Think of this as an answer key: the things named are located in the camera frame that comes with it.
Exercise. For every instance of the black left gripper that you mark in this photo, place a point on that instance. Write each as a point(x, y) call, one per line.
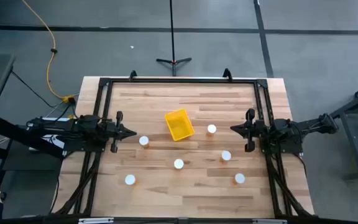
point(113, 130)

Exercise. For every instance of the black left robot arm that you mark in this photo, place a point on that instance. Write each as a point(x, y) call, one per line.
point(85, 126)

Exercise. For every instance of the black tripod stand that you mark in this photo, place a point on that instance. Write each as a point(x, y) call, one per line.
point(172, 31)

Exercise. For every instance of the black table clamp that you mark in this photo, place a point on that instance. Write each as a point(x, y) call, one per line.
point(132, 74)
point(227, 74)

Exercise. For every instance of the black aluminium station frame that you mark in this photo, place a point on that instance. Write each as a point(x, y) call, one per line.
point(182, 81)

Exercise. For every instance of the black diagonal support beam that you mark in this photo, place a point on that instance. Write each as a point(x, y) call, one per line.
point(20, 137)

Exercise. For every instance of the silver metal bracket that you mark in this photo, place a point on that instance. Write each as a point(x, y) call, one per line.
point(95, 221)
point(269, 221)

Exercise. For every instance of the white cup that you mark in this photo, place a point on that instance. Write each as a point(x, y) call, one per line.
point(226, 155)
point(178, 164)
point(211, 128)
point(130, 179)
point(239, 178)

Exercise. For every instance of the white power strip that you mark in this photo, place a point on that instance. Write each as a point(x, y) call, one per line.
point(54, 119)

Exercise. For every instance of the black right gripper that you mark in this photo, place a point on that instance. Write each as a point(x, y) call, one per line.
point(255, 129)

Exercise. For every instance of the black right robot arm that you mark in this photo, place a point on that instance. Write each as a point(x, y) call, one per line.
point(309, 124)

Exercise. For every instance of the amber pill bottle white cap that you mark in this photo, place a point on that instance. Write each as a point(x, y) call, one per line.
point(144, 140)

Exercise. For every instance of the yellow plastic basket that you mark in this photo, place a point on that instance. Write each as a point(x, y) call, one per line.
point(179, 124)

